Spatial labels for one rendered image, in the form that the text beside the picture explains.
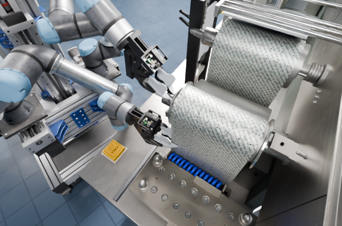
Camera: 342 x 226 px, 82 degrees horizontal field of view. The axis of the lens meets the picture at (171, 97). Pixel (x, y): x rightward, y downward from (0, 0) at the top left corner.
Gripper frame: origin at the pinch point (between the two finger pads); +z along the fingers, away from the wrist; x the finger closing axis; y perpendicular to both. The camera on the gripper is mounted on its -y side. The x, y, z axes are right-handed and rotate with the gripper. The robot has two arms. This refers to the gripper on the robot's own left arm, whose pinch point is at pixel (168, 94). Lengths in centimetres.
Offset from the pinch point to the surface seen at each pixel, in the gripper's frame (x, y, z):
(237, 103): 11.7, 9.4, 17.0
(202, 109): -1.8, 10.8, 7.1
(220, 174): -5.5, 0.2, 31.3
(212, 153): -5.6, 5.3, 20.8
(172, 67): 130, -150, 18
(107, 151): -17.3, -39.9, 6.2
